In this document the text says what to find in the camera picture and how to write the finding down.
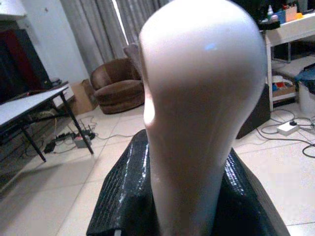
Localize orange box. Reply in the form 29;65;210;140
284;4;304;22

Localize white power strip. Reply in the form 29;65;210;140
277;119;301;136

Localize brown armchair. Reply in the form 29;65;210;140
90;58;145;115

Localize beige broom with purple bristles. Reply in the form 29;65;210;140
138;0;269;236

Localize grey power adapter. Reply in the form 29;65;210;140
74;137;92;148

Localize white bin with blue lid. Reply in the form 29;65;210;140
294;66;315;115

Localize long black power strip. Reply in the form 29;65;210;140
44;130;96;153

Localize brown cardboard box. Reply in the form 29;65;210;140
69;78;99;116

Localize grey curtain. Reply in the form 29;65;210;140
60;0;173;74

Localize white shelf unit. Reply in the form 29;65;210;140
263;13;315;111

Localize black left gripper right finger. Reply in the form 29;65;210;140
211;149;291;236

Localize grey tangled floor cable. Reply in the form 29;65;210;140
255;109;315;158

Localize blue and red toy box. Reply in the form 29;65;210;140
272;76;296;98

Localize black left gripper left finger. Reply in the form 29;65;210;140
86;129;163;236

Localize white folding table black legs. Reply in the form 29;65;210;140
0;83;95;163

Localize black tray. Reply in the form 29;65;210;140
258;21;282;30

